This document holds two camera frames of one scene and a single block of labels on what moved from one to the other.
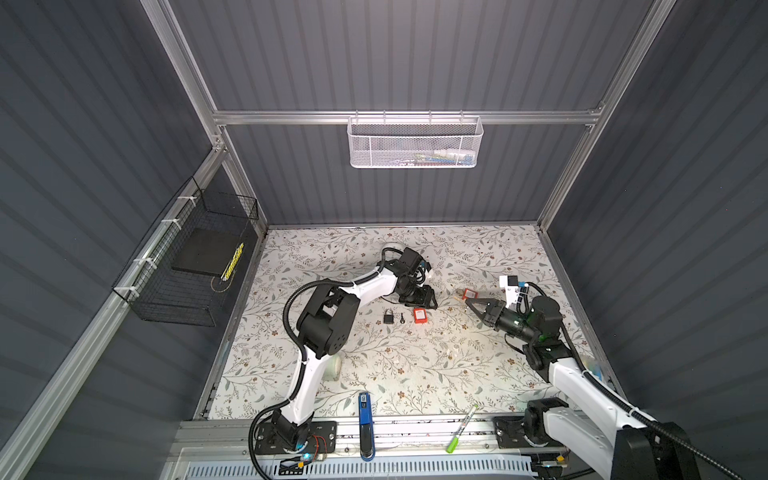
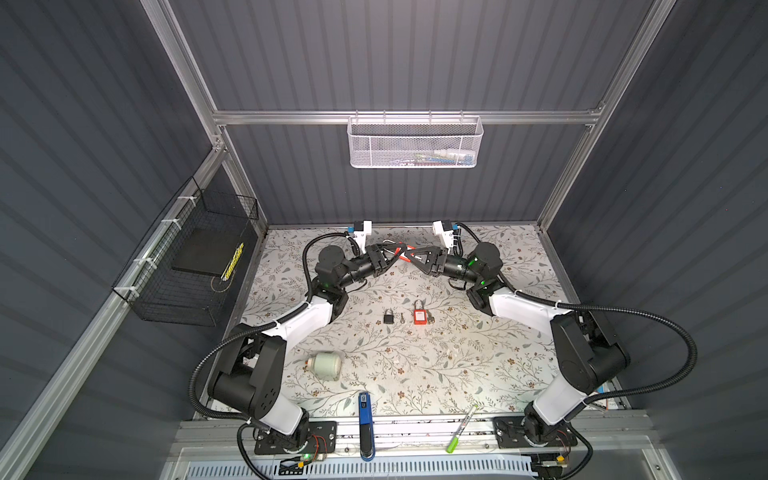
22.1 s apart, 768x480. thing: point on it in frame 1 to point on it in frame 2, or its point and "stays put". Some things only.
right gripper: (494, 313) to (437, 262)
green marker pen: (455, 441) stays put
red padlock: (420, 315) stays put
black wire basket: (186, 268) stays put
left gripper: (423, 299) to (375, 259)
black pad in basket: (207, 251) stays put
